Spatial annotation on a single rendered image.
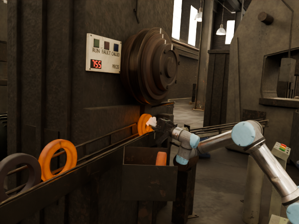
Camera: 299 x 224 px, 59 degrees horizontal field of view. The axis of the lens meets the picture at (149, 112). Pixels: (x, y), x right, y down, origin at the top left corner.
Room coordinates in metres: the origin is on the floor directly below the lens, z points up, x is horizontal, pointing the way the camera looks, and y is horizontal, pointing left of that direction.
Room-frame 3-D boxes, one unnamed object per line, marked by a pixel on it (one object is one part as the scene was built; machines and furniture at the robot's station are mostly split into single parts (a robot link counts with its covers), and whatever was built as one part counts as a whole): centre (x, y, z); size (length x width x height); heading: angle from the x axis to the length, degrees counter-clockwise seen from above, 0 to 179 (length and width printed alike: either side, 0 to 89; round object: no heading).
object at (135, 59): (1.67, -0.01, 1.11); 0.47 x 0.06 x 0.47; 150
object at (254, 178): (1.94, -0.83, 0.26); 0.12 x 0.12 x 0.52
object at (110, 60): (1.43, 0.25, 1.15); 0.26 x 0.02 x 0.18; 150
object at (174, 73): (1.62, -0.09, 1.11); 0.28 x 0.06 x 0.28; 150
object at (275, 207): (1.89, -0.99, 0.31); 0.24 x 0.16 x 0.62; 150
